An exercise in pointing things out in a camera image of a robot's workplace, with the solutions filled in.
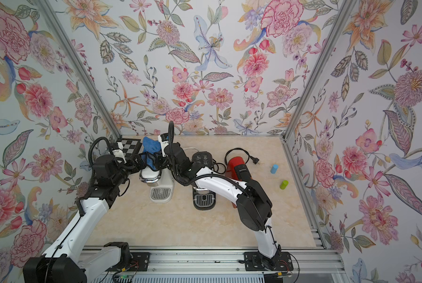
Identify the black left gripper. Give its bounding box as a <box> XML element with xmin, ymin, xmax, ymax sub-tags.
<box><xmin>111</xmin><ymin>150</ymin><xmax>147</xmax><ymax>187</ymax></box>

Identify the white coffee machine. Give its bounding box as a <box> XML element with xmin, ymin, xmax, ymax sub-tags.
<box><xmin>139</xmin><ymin>167</ymin><xmax>174</xmax><ymax>204</ymax></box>

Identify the blue microfiber cloth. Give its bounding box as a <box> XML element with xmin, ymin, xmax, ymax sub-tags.
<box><xmin>141</xmin><ymin>137</ymin><xmax>161</xmax><ymax>171</ymax></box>

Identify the black coffee machine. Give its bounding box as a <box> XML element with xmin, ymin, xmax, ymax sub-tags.
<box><xmin>190</xmin><ymin>151</ymin><xmax>217</xmax><ymax>211</ymax></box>

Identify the red coffee machine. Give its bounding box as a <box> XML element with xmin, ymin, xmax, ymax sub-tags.
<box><xmin>225</xmin><ymin>156</ymin><xmax>253</xmax><ymax>210</ymax></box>

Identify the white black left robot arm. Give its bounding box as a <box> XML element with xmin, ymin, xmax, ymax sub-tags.
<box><xmin>23</xmin><ymin>154</ymin><xmax>146</xmax><ymax>283</ymax></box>

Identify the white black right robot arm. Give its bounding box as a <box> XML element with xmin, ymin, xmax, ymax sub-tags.
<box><xmin>161</xmin><ymin>141</ymin><xmax>280</xmax><ymax>271</ymax></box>

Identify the black white chessboard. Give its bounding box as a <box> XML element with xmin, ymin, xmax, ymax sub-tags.
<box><xmin>111</xmin><ymin>138</ymin><xmax>142</xmax><ymax>159</ymax></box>

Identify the blue cylinder block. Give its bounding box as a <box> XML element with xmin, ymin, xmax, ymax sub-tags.
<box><xmin>270</xmin><ymin>165</ymin><xmax>279</xmax><ymax>174</ymax></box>

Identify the green cylinder block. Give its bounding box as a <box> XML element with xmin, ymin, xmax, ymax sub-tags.
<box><xmin>279</xmin><ymin>180</ymin><xmax>289</xmax><ymax>190</ymax></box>

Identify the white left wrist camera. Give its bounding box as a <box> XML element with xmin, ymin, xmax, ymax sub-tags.
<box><xmin>112</xmin><ymin>142</ymin><xmax>126</xmax><ymax>164</ymax></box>

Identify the black coffee machine cable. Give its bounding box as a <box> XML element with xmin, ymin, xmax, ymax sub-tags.
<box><xmin>212</xmin><ymin>158</ymin><xmax>228</xmax><ymax>176</ymax></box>

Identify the black power cable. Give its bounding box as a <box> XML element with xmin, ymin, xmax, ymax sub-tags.
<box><xmin>223</xmin><ymin>147</ymin><xmax>261</xmax><ymax>167</ymax></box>

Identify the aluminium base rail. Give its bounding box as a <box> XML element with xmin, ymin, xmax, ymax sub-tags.
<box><xmin>128</xmin><ymin>246</ymin><xmax>350</xmax><ymax>283</ymax></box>

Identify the aluminium frame post left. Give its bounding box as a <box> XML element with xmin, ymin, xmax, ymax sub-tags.
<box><xmin>34</xmin><ymin>0</ymin><xmax>122</xmax><ymax>138</ymax></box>

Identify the aluminium frame post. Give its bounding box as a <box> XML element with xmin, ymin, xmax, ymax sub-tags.
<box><xmin>283</xmin><ymin>1</ymin><xmax>356</xmax><ymax>142</ymax></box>
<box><xmin>34</xmin><ymin>0</ymin><xmax>122</xmax><ymax>138</ymax></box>

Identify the aluminium frame post right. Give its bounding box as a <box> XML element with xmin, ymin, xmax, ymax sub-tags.
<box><xmin>283</xmin><ymin>1</ymin><xmax>356</xmax><ymax>142</ymax></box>

